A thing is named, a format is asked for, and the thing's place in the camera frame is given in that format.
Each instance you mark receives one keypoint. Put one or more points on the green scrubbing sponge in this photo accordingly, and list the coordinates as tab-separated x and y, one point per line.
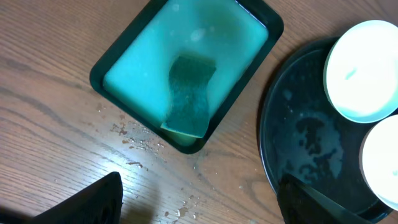
188	83

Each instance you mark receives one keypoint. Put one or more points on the white plate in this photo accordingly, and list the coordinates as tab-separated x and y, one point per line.
378	160

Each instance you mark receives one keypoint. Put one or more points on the black round tray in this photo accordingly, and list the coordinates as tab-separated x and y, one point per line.
300	133

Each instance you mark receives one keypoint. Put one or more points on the black rectangular tray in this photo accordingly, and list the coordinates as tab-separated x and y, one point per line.
259	9

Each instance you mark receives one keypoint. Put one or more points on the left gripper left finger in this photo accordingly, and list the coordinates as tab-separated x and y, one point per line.
100	202

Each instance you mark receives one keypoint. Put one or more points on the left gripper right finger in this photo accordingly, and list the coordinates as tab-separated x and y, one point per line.
300	203

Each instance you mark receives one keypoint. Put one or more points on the mint plate at back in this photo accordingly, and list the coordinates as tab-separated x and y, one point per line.
360	72

